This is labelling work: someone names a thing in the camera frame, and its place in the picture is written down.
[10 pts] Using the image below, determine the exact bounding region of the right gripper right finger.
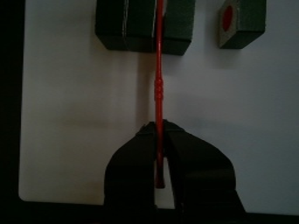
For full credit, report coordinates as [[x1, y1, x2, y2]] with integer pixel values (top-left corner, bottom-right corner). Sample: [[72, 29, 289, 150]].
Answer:
[[162, 119, 250, 224]]

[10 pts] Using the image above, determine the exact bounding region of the sushi piece with red centre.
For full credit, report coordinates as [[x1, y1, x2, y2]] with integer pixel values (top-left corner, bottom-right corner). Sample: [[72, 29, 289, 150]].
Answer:
[[217, 0, 269, 50]]

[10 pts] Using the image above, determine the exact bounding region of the red plastic toy knife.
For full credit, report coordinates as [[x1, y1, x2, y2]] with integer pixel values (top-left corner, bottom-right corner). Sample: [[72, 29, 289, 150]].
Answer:
[[154, 0, 167, 189]]

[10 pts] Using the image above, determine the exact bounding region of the white cutting board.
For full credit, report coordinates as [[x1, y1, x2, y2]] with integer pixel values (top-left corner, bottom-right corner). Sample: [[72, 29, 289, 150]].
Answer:
[[18, 0, 299, 217]]

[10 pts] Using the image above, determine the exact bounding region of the nori-wrapped sushi piece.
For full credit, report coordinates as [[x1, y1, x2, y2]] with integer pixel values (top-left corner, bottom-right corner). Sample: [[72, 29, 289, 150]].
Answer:
[[162, 0, 197, 56], [122, 0, 159, 54]]

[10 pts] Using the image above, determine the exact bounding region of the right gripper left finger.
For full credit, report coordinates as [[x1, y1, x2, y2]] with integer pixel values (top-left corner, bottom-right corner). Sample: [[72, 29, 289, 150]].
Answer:
[[104, 121, 162, 224]]

